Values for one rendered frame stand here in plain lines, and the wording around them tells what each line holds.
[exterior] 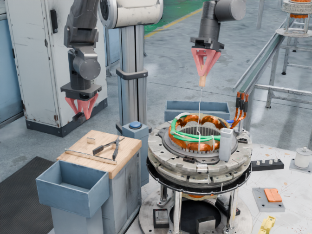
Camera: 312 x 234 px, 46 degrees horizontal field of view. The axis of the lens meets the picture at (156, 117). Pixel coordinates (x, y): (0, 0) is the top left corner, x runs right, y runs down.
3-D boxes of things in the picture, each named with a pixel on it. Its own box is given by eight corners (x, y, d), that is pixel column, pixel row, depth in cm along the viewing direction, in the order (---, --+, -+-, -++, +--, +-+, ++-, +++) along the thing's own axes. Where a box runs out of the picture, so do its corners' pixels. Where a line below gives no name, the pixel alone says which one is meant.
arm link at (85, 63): (95, 25, 102) (64, 23, 98) (110, 34, 93) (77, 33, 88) (92, 67, 106) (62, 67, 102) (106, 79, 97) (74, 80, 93)
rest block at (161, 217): (167, 212, 125) (167, 207, 124) (168, 224, 120) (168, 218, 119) (154, 213, 125) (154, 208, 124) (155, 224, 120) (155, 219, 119)
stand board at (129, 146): (112, 179, 105) (112, 172, 104) (56, 165, 111) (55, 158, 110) (141, 146, 121) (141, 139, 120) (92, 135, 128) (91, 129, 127)
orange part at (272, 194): (282, 202, 133) (282, 200, 133) (268, 202, 133) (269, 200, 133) (276, 190, 140) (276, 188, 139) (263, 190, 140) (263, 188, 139)
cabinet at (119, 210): (116, 247, 116) (112, 178, 105) (67, 230, 123) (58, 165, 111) (142, 209, 132) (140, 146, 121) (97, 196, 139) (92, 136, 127)
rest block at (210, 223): (195, 231, 117) (196, 218, 114) (211, 228, 118) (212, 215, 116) (201, 241, 113) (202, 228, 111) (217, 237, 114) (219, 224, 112)
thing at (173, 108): (222, 161, 160) (227, 101, 148) (224, 176, 151) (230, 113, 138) (165, 159, 162) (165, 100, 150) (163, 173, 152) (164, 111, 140)
